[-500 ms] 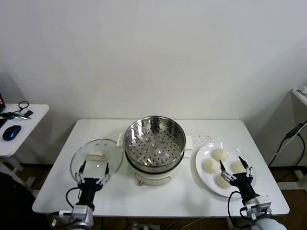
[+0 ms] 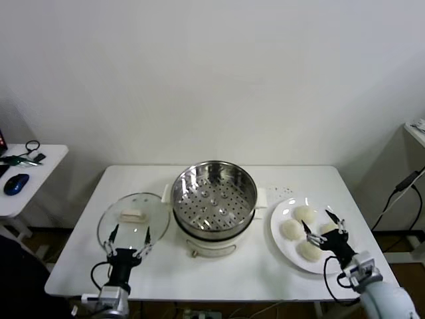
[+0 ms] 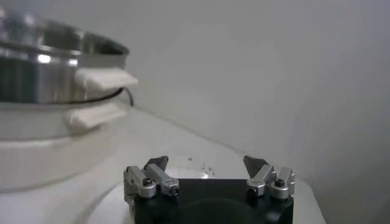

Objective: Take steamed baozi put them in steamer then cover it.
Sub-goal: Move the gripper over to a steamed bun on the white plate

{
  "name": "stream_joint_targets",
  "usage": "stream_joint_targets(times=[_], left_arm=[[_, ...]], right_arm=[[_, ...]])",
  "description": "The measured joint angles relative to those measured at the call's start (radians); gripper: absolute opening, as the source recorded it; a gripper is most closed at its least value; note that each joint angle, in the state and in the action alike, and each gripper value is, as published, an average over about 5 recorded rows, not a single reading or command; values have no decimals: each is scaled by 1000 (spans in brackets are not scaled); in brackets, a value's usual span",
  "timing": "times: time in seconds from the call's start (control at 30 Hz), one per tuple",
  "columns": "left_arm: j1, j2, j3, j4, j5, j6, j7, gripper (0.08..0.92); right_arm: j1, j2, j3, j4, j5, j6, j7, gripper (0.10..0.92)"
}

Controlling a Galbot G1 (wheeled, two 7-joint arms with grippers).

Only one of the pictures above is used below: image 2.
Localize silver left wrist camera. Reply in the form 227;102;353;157
98;286;130;312

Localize white side table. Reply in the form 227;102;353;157
0;143;70;263

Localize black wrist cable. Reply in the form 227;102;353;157
323;254;361;305
90;261;112;300

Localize steel steamer basket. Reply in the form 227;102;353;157
161;161;269;241

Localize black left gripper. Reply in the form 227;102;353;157
103;224;153;287

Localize scattered dark crumbs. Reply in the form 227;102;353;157
267;185;295;195

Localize black power adapter cable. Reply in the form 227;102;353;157
370;165;425;253

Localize white power strip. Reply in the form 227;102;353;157
181;308;222;319

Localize glass pot lid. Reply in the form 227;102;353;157
97;192;171;256

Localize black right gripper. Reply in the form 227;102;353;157
300;209;359;268

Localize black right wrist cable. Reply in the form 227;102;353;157
323;254;361;305

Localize blue computer mouse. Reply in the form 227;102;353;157
3;173;30;196

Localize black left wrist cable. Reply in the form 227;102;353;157
90;261;112;300

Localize white round plate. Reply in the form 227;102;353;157
270;197;355;275

